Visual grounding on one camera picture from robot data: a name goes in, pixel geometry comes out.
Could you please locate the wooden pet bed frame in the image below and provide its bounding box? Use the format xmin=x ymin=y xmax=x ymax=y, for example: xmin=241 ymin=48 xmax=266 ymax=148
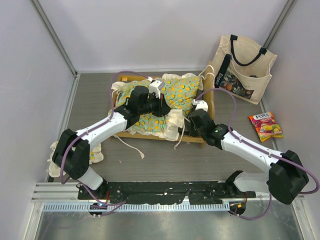
xmin=109 ymin=61 xmax=216 ymax=150

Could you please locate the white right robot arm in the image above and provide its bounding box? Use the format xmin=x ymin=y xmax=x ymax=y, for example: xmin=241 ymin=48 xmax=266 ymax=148
xmin=188 ymin=109 xmax=309 ymax=205

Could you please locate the Fox's candy packet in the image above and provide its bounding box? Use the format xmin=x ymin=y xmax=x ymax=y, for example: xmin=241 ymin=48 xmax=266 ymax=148
xmin=248 ymin=111 xmax=284 ymax=143

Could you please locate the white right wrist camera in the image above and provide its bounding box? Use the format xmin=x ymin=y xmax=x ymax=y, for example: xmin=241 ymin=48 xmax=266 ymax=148
xmin=192 ymin=99 xmax=209 ymax=112

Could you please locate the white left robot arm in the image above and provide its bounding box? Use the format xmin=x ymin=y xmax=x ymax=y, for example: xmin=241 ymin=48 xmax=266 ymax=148
xmin=52 ymin=86 xmax=171 ymax=200

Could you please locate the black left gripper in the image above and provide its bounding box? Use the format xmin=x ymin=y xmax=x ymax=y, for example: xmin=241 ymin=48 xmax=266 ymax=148
xmin=138 ymin=92 xmax=172 ymax=118

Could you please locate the small lemon print pillow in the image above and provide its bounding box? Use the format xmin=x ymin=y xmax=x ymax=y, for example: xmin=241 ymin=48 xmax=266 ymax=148
xmin=47 ymin=141 xmax=104 ymax=178

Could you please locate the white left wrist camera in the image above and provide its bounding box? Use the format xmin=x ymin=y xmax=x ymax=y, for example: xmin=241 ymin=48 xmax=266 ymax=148
xmin=148 ymin=78 xmax=165 ymax=99

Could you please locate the lemon print pet mattress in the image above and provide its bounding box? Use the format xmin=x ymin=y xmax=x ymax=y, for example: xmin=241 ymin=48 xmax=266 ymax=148
xmin=111 ymin=73 xmax=206 ymax=148

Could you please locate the aluminium rail with cable duct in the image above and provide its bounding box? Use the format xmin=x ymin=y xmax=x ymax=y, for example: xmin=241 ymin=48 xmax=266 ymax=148
xmin=31 ymin=178 xmax=306 ymax=213

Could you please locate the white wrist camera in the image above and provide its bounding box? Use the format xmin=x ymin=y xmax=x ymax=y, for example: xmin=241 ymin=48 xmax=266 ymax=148
xmin=192 ymin=99 xmax=209 ymax=112
xmin=148 ymin=78 xmax=165 ymax=99

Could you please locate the beige canvas tote bag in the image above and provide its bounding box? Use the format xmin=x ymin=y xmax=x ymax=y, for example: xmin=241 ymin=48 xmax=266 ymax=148
xmin=212 ymin=34 xmax=278 ymax=105

